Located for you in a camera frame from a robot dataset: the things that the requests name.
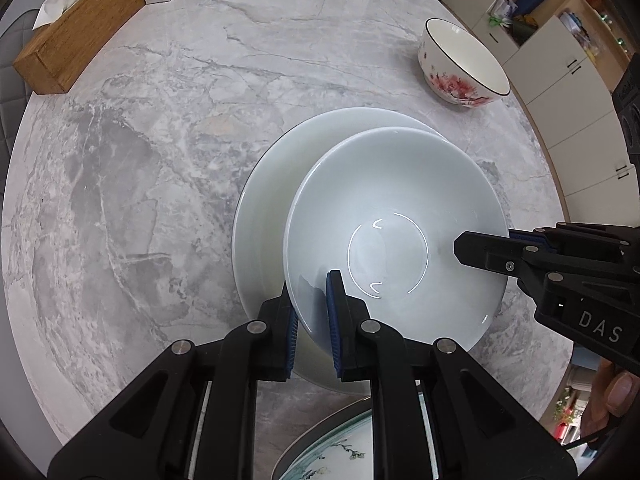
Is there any small white bowl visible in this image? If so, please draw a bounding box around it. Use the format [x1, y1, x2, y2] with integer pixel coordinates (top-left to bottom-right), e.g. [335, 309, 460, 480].
[283, 127, 510, 361]

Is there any teal floral deep plate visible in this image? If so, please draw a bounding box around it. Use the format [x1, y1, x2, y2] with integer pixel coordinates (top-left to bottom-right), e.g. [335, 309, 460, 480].
[272, 394, 436, 480]

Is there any wooden tissue box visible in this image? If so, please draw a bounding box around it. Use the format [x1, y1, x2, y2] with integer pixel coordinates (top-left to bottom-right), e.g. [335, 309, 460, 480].
[12, 0, 147, 95]

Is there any red floral bowl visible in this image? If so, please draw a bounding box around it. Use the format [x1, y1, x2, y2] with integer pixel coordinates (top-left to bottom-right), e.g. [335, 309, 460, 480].
[417, 17, 512, 106]

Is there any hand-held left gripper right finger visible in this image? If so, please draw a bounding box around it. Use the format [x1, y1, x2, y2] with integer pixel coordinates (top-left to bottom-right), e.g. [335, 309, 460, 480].
[325, 270, 593, 480]

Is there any white tissue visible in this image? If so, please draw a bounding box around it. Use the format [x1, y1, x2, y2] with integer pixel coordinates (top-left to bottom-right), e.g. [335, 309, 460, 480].
[32, 0, 106, 31]

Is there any white wall cabinet unit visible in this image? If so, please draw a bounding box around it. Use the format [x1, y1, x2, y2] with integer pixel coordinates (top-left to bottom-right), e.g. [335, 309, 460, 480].
[422, 0, 640, 226]

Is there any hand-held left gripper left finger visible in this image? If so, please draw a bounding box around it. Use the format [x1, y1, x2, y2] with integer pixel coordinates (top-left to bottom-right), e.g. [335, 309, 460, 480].
[47, 280, 301, 480]

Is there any white shopping bag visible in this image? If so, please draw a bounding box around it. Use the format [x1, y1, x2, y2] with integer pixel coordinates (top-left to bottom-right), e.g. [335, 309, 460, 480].
[487, 0, 521, 28]

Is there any person's right hand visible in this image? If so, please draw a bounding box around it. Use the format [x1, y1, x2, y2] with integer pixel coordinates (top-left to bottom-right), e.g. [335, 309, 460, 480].
[580, 360, 640, 441]

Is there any white ceramic plate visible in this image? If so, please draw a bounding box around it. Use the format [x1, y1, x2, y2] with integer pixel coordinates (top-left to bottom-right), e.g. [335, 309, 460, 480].
[231, 107, 448, 395]

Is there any grey quilted chair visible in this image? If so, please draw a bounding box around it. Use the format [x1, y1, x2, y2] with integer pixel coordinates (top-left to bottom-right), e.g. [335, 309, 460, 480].
[0, 20, 33, 171]

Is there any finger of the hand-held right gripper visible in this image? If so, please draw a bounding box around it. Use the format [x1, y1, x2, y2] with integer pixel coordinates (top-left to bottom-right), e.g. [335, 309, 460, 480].
[509, 222, 640, 261]
[454, 231, 551, 281]

